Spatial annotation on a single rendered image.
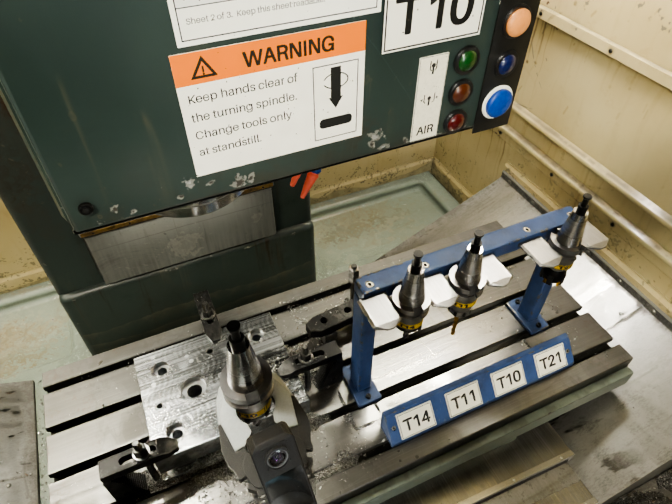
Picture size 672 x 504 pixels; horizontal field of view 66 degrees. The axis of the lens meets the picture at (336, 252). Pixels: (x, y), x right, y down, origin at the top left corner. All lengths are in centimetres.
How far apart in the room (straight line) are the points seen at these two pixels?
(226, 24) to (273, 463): 39
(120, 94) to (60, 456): 89
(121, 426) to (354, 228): 110
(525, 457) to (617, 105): 84
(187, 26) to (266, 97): 8
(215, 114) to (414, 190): 171
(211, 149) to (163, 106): 5
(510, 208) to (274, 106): 133
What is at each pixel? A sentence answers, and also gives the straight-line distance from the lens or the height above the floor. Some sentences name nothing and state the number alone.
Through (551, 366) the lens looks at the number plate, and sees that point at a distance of 122.
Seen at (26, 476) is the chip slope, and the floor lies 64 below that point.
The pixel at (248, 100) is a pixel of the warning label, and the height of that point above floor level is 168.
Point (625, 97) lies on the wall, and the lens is 141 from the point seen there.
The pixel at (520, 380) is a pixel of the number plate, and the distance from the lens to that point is 118.
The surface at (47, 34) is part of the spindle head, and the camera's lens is 39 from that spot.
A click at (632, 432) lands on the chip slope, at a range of 142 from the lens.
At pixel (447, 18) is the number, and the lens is 49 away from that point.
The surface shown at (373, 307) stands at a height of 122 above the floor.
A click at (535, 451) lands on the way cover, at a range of 134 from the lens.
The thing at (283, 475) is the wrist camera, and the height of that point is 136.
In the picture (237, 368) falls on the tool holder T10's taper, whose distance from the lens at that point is 61.
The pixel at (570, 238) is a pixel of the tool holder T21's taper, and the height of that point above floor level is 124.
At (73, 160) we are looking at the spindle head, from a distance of 44.
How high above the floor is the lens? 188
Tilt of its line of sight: 46 degrees down
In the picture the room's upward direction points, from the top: straight up
